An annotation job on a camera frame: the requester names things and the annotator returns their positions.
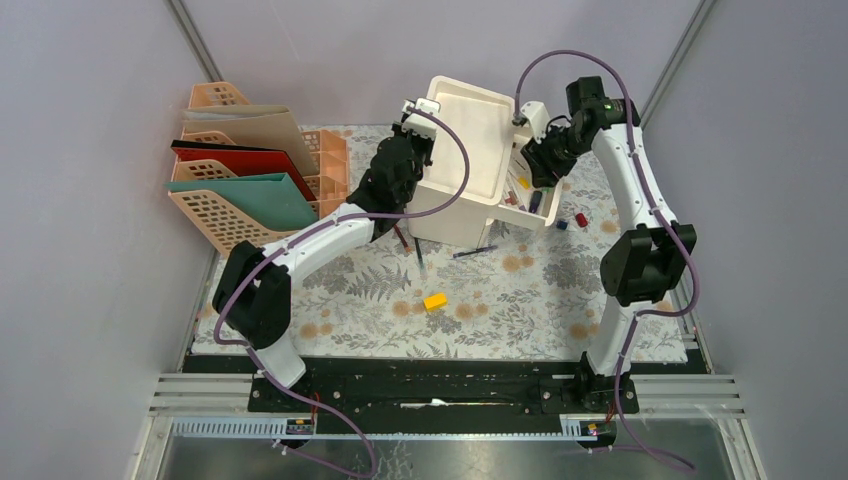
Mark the white three-drawer cabinet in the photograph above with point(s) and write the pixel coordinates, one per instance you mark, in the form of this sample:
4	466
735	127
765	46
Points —
482	120

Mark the beige notebook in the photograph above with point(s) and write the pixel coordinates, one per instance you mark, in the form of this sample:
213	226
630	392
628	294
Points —
265	126

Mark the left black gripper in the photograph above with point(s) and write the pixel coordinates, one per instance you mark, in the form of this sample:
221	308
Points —
427	142

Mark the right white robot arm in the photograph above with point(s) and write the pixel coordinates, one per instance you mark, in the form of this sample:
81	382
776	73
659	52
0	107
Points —
648	259

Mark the orange clear pen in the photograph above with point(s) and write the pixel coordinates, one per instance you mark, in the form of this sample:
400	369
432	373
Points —
408	248

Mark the aluminium corner frame post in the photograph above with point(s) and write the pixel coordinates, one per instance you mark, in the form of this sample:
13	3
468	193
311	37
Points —
194	40

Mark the floral table mat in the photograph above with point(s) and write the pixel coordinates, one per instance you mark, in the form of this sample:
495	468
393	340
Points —
537	296

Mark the clear green pen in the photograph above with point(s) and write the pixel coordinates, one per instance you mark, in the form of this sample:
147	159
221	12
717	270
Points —
420	255

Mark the yellow eraser block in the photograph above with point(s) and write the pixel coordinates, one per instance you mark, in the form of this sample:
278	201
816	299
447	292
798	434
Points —
435	302

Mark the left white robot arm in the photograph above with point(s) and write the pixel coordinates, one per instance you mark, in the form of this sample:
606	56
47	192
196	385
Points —
253	296

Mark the teal folder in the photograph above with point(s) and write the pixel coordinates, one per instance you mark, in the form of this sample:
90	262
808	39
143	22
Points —
271	199

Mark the red ring binder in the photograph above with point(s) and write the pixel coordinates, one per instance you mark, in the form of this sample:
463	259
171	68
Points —
201	161

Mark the white top drawer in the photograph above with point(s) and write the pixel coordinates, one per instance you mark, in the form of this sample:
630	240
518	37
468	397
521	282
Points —
519	216

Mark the blue pen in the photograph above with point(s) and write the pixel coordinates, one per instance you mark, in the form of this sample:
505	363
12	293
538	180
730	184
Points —
475	251

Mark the red marker cap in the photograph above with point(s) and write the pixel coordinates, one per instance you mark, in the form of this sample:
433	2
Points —
581	220

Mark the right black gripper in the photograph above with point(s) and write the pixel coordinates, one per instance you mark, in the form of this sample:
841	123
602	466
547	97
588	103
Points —
541	165

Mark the peach plastic file organizer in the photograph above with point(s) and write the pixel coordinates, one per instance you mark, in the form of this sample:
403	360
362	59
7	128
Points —
224	225

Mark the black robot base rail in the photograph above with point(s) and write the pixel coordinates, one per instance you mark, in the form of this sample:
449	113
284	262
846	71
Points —
425	397

